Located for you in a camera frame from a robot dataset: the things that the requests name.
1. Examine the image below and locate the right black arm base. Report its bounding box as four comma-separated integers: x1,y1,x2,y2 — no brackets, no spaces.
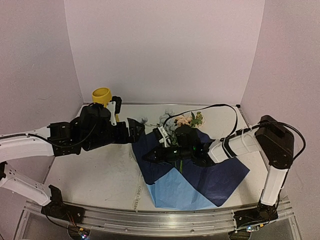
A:
233,201,279,229

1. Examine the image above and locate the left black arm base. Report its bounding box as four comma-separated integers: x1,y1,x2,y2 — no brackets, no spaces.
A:
41,185,85,224

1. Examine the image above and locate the cream printed ribbon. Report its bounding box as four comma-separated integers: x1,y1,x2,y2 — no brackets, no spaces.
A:
129,152,142,213

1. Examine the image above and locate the yellow plastic vase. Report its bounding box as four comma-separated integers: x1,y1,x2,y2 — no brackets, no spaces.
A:
91,87,113,109

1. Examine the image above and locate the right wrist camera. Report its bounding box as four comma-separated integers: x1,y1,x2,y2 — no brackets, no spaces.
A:
152,126,172,148

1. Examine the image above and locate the blue wrapping paper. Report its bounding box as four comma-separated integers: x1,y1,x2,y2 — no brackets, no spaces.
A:
131,133,250,211

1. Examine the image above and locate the right black camera cable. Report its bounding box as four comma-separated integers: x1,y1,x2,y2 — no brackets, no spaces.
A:
161,103,239,141

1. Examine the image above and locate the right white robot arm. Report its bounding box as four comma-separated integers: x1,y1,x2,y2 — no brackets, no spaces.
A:
142,115,299,206

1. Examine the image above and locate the aluminium front rail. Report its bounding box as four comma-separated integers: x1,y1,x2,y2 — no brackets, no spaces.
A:
14,184,302,240

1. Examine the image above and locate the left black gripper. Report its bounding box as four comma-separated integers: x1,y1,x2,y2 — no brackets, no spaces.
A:
84,119,146,153

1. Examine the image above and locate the artificial flower bunch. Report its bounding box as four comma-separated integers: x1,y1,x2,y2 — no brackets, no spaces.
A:
157,109,203,174

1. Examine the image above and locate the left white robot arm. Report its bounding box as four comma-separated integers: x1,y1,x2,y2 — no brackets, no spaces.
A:
9,144,142,209

